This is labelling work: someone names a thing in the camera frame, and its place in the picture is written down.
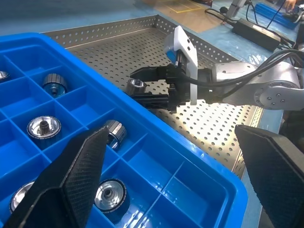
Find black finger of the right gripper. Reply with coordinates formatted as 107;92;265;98
129;66;170;83
132;93;171;108

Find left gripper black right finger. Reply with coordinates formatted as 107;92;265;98
234;124;304;228

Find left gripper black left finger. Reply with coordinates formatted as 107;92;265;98
4;127;109;228

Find blue compartment bin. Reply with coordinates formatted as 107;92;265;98
0;32;247;228

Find blue ribbed metal enclosure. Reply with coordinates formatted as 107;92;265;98
255;2;302;24

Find perforated metal tray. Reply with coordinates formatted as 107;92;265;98
44;14;264;179

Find brown board with yellow tape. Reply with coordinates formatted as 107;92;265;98
153;0;214;31

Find black power adapter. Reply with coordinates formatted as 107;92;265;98
231;18;295;52

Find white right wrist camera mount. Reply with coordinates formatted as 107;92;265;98
163;25;199;105

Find black adapter cable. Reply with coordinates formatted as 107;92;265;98
204;8;239;26

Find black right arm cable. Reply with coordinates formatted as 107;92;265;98
175;51;304;100

